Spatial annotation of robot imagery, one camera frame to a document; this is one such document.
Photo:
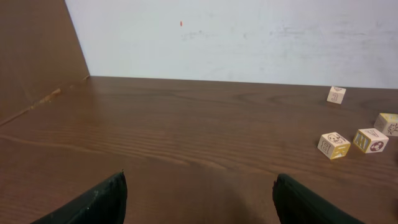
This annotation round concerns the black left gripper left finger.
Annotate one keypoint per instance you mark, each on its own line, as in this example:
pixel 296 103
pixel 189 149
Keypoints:
pixel 104 203

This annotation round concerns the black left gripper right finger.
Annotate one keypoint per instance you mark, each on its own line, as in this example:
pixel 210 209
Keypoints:
pixel 297 204

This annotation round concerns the wooden block letter B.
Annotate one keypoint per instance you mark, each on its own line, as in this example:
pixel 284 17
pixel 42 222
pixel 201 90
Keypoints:
pixel 333 145

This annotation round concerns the wooden block letter W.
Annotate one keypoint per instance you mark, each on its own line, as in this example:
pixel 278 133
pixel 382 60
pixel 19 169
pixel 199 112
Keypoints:
pixel 370 140

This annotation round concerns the wooden block number 3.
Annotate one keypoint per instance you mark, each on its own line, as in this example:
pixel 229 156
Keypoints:
pixel 336 95

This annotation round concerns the yellow top wooden block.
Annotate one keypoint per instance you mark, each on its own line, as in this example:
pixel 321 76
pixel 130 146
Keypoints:
pixel 387 124

